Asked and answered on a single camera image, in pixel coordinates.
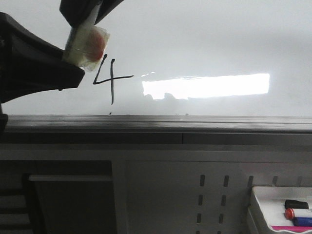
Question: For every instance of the white whiteboard marker with magnet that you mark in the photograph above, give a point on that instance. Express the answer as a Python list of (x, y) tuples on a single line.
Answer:
[(87, 42)]

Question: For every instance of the white whiteboard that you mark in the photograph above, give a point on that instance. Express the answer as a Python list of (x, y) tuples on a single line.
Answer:
[(195, 58)]

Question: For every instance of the blue marker in tray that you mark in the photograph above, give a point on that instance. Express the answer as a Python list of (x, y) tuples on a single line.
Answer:
[(302, 221)]

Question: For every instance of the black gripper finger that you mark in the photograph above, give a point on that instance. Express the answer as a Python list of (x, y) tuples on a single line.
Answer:
[(77, 11), (29, 64)]

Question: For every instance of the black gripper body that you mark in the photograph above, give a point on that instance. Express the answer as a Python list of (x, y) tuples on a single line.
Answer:
[(3, 117)]

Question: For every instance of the white slotted metal panel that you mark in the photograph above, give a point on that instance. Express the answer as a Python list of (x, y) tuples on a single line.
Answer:
[(199, 197)]

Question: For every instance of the grey whiteboard frame ledge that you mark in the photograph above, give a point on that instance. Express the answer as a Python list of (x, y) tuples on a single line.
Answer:
[(127, 129)]

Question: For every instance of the pink paper in tray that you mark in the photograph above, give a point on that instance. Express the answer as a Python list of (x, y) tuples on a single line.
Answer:
[(296, 229)]

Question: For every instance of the white plastic tray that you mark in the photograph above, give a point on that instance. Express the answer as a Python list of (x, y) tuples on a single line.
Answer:
[(267, 208)]

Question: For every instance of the red capped marker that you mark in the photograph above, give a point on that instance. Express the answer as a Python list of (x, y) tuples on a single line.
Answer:
[(292, 213)]

